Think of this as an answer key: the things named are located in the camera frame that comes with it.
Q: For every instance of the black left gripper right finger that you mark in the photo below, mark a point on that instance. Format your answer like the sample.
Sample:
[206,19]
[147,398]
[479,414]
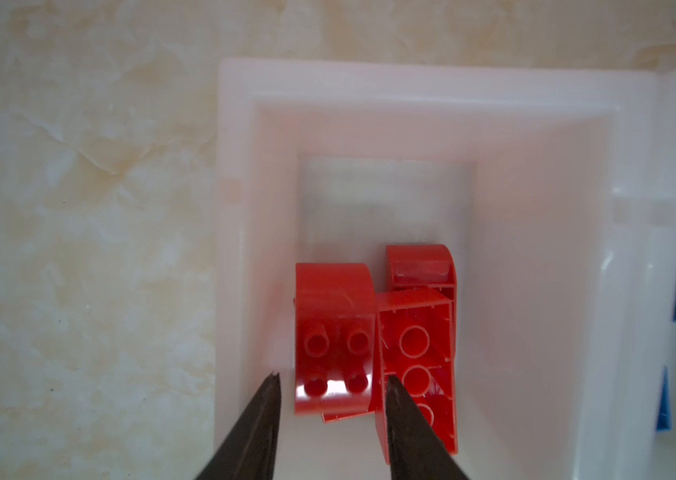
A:
[415,451]

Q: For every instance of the left white plastic bin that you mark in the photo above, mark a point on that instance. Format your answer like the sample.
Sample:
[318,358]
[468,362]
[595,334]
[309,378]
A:
[555,191]

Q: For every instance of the red lego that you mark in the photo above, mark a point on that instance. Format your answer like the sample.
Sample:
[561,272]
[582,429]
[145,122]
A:
[335,324]
[416,344]

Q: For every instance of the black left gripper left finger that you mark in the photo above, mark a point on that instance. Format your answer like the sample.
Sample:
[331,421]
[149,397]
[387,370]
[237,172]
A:
[249,450]

